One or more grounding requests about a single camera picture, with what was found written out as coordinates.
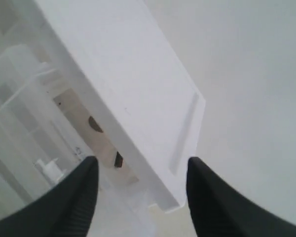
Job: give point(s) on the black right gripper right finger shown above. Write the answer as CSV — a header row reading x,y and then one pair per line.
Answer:
x,y
218,210

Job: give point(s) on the white translucent plastic drawer cabinet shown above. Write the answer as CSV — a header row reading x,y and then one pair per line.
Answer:
x,y
117,60

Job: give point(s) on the translucent drawer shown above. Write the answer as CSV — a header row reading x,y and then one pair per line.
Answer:
x,y
45,135

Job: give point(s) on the keys with blue tag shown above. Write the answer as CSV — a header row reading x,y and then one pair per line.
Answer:
x,y
108,154

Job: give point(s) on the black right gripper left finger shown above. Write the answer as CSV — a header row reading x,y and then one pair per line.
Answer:
x,y
64,211

